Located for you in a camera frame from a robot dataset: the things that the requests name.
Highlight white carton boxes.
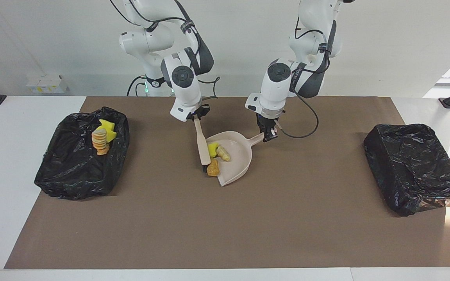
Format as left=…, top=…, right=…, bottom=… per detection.
left=26, top=74, right=68, bottom=94

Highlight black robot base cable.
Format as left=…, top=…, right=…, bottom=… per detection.
left=127, top=75, right=147, bottom=97

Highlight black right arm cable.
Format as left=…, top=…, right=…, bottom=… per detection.
left=110, top=0, right=220, bottom=100

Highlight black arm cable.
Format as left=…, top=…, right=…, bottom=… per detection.
left=110, top=0, right=220, bottom=100
left=276, top=20, right=337, bottom=139

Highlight yellow sponge piece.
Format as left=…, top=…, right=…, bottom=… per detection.
left=99, top=119, right=117, bottom=143

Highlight brown nugget shaped foam piece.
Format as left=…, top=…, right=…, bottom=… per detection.
left=206, top=158, right=221, bottom=177

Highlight beige hand brush black bristles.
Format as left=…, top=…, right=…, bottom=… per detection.
left=194, top=117, right=212, bottom=173

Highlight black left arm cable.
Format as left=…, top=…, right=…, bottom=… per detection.
left=276, top=20, right=337, bottom=139

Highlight brown table mat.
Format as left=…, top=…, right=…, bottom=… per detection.
left=4, top=96, right=450, bottom=270

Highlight bin lined with black bag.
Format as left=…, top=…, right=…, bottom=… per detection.
left=34, top=106, right=130, bottom=201
left=363, top=124, right=450, bottom=217

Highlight orange cream striped foam piece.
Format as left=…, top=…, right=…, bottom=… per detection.
left=91, top=128, right=111, bottom=156

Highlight beige plastic dustpan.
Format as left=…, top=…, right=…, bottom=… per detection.
left=205, top=131, right=265, bottom=187

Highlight pale cream foam piece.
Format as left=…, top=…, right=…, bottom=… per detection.
left=216, top=145, right=231, bottom=162

